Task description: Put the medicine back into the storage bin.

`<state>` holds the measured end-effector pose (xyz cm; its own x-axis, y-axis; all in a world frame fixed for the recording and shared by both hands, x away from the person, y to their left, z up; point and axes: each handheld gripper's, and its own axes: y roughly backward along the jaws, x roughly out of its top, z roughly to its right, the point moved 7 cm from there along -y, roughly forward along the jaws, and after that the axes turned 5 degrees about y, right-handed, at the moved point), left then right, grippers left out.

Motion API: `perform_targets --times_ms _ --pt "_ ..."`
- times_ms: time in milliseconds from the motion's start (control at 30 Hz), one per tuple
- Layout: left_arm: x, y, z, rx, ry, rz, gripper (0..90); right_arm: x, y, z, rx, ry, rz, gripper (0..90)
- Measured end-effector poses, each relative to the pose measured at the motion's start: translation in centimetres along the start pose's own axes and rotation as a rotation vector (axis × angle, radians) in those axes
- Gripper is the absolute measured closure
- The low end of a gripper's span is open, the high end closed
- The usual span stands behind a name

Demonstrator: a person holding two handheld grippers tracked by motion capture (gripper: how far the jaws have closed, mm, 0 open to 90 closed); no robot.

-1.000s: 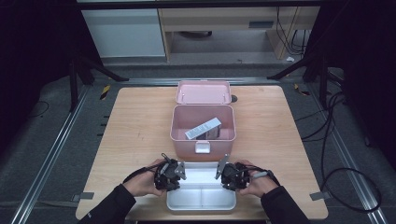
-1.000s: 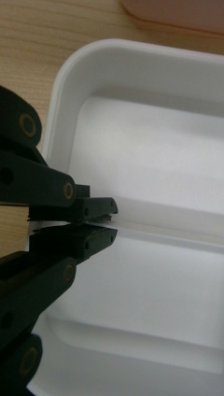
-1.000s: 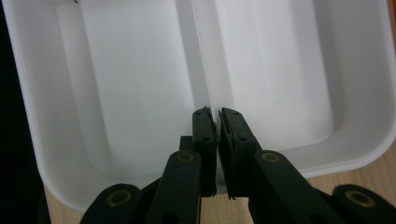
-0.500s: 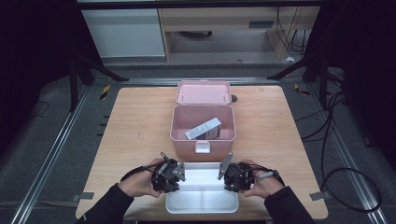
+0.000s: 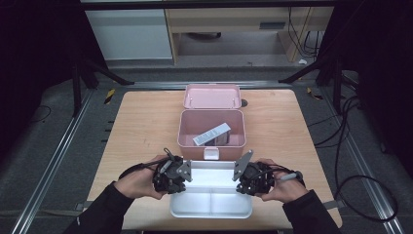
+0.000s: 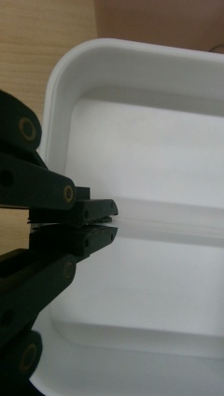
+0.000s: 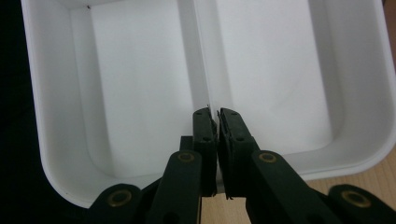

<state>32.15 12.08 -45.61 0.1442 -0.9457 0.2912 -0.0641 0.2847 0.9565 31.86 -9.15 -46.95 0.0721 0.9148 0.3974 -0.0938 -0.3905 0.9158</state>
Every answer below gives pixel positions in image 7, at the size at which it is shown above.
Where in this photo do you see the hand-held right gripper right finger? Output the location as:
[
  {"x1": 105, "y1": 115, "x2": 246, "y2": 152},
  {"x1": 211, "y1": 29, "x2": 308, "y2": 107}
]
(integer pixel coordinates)
[{"x1": 216, "y1": 107, "x2": 262, "y2": 201}]

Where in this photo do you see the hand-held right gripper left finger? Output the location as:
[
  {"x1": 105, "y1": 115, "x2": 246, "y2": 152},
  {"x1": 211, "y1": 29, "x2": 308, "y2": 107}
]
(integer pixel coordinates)
[{"x1": 179, "y1": 106, "x2": 219, "y2": 198}]

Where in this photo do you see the white divided plastic tray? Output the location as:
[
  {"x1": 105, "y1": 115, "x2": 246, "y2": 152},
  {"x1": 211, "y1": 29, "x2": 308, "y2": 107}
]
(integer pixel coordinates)
[{"x1": 20, "y1": 0, "x2": 396, "y2": 209}]

